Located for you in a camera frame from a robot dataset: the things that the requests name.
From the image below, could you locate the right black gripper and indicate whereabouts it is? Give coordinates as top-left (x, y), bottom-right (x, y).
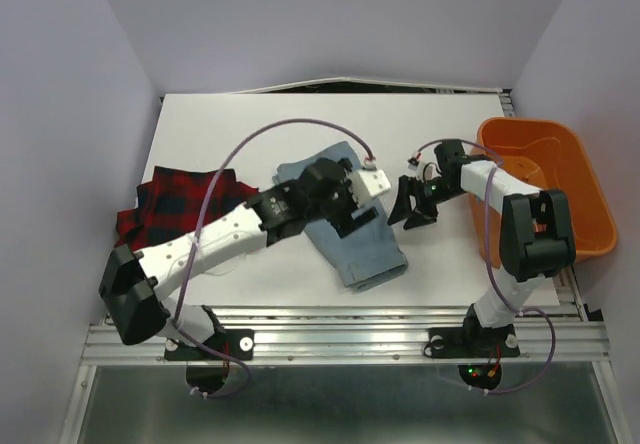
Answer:
top-left (386, 174), bottom-right (466, 230)

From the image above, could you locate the light blue skirt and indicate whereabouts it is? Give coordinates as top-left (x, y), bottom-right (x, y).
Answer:
top-left (272, 141), bottom-right (409, 293)

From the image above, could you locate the red black plaid skirt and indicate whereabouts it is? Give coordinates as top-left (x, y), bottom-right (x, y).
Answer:
top-left (116, 166), bottom-right (258, 251)

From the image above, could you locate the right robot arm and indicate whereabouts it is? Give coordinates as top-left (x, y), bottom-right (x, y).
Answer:
top-left (388, 139), bottom-right (576, 354)

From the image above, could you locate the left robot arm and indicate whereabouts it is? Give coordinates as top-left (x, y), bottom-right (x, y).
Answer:
top-left (99, 158), bottom-right (391, 358)

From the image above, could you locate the orange plastic basket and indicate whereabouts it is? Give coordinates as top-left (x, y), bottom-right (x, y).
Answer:
top-left (477, 117), bottom-right (618, 263)

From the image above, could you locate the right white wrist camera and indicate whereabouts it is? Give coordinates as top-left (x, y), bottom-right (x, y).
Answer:
top-left (407, 152), bottom-right (440, 182)

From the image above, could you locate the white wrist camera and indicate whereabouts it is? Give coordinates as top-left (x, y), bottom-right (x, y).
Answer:
top-left (347, 169), bottom-right (392, 207)
top-left (407, 152), bottom-right (440, 182)

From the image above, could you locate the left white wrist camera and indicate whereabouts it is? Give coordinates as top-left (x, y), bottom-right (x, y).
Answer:
top-left (347, 169), bottom-right (392, 207)

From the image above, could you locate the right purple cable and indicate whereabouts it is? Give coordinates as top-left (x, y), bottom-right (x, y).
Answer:
top-left (408, 138), bottom-right (557, 396)

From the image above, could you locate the aluminium frame rail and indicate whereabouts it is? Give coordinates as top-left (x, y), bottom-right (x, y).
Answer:
top-left (81, 305), bottom-right (610, 367)

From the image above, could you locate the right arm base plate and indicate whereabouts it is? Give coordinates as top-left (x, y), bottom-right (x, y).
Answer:
top-left (423, 326), bottom-right (521, 360)

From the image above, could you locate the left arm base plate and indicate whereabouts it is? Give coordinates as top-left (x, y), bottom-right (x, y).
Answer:
top-left (164, 328), bottom-right (254, 362)

